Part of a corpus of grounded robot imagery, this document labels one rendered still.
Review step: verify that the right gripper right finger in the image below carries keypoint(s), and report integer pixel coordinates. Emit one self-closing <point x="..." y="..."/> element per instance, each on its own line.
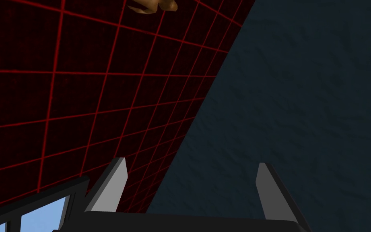
<point x="274" y="198"/>

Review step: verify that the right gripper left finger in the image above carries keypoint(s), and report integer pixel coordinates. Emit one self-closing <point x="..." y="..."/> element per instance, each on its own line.
<point x="110" y="191"/>

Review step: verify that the black framed window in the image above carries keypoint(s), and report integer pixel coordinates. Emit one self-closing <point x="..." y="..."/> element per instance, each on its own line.
<point x="40" y="216"/>

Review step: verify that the brown bread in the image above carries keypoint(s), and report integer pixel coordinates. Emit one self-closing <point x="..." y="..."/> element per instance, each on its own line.
<point x="155" y="5"/>

